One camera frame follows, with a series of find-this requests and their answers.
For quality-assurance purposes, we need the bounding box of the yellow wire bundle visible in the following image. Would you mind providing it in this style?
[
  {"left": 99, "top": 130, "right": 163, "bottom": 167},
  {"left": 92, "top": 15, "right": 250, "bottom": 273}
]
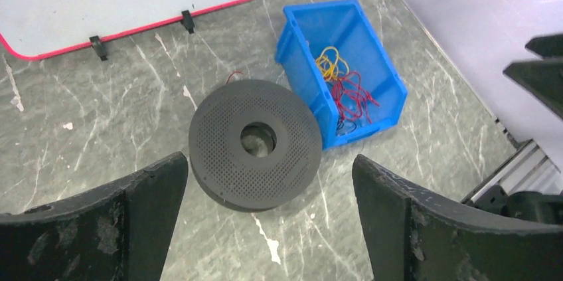
[{"left": 315, "top": 46, "right": 350, "bottom": 82}]

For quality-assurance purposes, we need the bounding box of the black wire bundle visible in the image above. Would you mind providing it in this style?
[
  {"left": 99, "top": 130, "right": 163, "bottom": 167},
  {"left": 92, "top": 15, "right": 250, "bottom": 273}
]
[{"left": 336, "top": 118, "right": 358, "bottom": 136}]

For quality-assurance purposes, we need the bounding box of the black base frame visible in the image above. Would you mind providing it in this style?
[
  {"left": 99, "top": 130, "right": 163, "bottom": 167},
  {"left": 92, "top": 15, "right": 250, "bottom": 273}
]
[{"left": 462, "top": 185, "right": 562, "bottom": 225}]

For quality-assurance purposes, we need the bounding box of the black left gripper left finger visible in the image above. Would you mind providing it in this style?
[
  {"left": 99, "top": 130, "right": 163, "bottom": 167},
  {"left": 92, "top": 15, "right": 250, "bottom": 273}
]
[{"left": 1, "top": 152, "right": 189, "bottom": 280}]

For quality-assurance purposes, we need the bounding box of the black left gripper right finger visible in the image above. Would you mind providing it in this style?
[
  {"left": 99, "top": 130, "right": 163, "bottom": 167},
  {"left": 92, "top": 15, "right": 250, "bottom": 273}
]
[{"left": 352, "top": 155, "right": 562, "bottom": 280}]

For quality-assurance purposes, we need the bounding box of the red wire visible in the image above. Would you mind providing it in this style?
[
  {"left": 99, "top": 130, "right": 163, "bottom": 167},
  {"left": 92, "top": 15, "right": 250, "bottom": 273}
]
[{"left": 225, "top": 70, "right": 381, "bottom": 124}]

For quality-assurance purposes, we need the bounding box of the dark grey cable spool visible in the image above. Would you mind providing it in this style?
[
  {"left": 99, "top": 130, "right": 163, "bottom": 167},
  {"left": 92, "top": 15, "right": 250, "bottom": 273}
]
[{"left": 189, "top": 80, "right": 322, "bottom": 212}]

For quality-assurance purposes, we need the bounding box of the blue plastic bin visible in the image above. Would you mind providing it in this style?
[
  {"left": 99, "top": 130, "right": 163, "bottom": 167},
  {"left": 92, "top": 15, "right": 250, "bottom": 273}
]
[{"left": 275, "top": 0, "right": 408, "bottom": 149}]

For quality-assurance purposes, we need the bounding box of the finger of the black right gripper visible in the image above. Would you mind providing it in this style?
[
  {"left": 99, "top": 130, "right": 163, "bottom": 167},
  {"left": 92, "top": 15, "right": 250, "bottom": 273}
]
[{"left": 503, "top": 33, "right": 562, "bottom": 118}]

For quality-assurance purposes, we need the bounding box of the black whiteboard foot right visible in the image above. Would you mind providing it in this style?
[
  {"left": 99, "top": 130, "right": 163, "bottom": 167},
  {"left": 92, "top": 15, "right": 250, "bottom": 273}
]
[{"left": 181, "top": 10, "right": 195, "bottom": 34}]

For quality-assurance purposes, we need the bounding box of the black whiteboard foot left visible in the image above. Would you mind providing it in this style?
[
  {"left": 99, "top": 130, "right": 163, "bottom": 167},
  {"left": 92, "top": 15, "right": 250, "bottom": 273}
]
[{"left": 89, "top": 36, "right": 108, "bottom": 61}]

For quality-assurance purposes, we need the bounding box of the black whiteboard foot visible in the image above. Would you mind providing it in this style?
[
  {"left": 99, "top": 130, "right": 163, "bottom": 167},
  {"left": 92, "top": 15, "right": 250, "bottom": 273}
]
[
  {"left": 181, "top": 10, "right": 195, "bottom": 34},
  {"left": 89, "top": 36, "right": 108, "bottom": 61}
]

